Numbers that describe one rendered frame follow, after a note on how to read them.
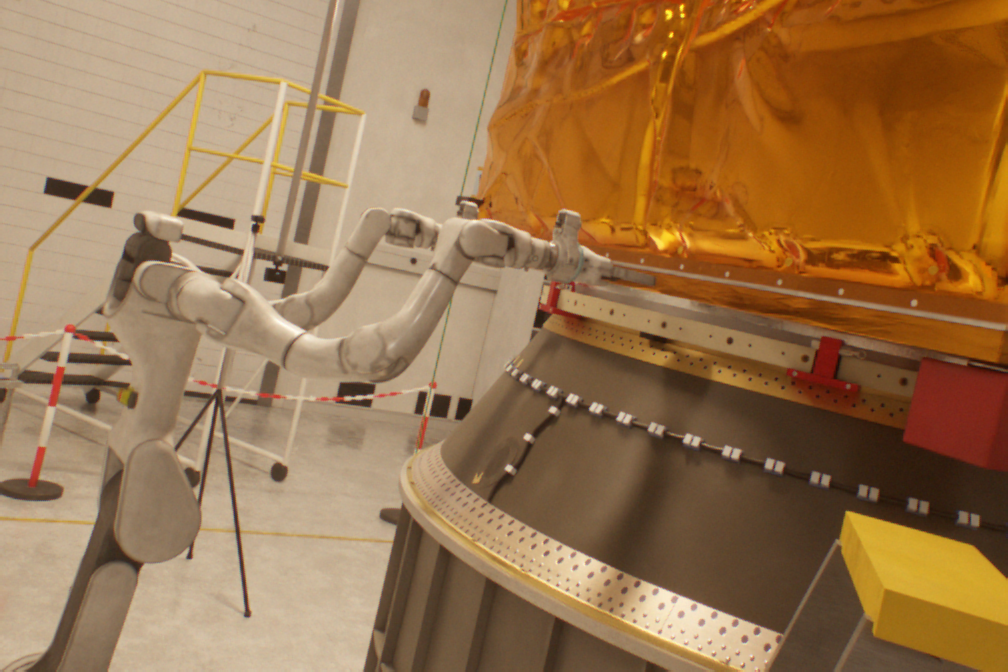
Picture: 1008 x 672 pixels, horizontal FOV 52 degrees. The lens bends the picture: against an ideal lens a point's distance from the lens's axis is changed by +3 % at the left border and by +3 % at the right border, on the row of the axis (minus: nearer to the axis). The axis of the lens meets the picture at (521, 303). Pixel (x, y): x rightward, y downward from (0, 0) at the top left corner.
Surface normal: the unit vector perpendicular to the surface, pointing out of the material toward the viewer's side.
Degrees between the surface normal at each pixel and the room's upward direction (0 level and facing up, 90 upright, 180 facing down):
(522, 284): 90
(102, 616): 90
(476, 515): 43
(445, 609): 90
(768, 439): 62
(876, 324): 90
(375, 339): 66
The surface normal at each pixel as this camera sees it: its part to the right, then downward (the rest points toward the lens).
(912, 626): -0.23, -0.03
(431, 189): 0.46, 0.13
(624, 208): -0.85, -0.15
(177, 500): 0.63, 0.11
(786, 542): -0.23, -0.51
